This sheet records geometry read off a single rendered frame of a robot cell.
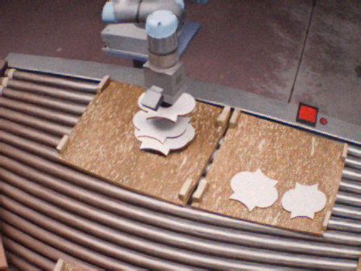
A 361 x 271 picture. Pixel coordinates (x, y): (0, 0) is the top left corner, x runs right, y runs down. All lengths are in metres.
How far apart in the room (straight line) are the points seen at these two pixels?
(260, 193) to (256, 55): 1.94
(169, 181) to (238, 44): 1.98
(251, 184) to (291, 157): 0.16
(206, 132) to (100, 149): 0.30
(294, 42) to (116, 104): 1.98
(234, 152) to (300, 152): 0.20
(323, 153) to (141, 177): 0.53
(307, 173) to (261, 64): 1.80
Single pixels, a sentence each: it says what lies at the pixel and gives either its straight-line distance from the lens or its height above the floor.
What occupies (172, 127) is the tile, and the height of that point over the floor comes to 0.97.
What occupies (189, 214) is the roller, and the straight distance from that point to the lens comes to 1.56.
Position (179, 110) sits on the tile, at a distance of 1.59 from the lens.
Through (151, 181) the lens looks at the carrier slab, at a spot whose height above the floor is 0.94.
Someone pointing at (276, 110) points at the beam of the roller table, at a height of 0.91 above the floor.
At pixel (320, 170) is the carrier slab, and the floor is 0.94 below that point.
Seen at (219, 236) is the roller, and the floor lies 0.91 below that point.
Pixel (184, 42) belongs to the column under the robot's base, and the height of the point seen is 0.87.
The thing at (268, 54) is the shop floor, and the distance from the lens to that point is 3.44.
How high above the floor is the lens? 2.20
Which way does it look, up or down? 48 degrees down
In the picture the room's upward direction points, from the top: 3 degrees counter-clockwise
